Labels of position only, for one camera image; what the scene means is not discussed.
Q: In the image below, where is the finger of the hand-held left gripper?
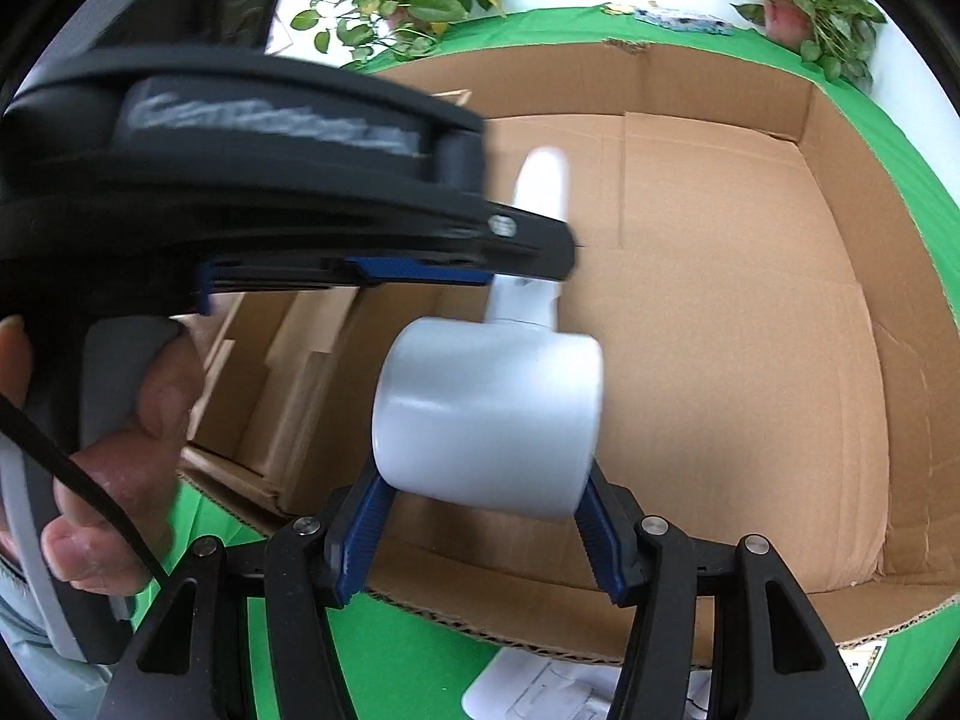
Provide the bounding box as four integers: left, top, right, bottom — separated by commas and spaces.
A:
199, 199, 578, 316

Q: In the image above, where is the printed tissue packet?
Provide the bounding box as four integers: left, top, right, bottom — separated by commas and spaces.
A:
634, 7, 734, 37

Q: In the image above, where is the person's left hand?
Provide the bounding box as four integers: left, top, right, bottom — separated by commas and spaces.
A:
0, 315, 209, 597

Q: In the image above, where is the white and green medicine box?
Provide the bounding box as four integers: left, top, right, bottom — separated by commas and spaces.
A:
840, 641, 890, 698

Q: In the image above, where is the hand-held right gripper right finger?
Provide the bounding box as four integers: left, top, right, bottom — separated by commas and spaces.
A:
574, 465, 871, 720

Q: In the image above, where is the large cardboard box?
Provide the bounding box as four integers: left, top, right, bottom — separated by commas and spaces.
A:
176, 41, 960, 672

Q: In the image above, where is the white folding phone stand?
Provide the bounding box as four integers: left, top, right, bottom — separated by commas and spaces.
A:
463, 645, 713, 720

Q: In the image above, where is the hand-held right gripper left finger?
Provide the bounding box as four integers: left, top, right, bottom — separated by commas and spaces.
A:
112, 461, 402, 720

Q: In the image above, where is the white hair dryer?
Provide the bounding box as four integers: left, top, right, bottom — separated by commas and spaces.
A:
373, 146, 605, 522

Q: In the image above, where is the narrow brown cardboard box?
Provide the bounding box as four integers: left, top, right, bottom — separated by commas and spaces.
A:
180, 90, 473, 518

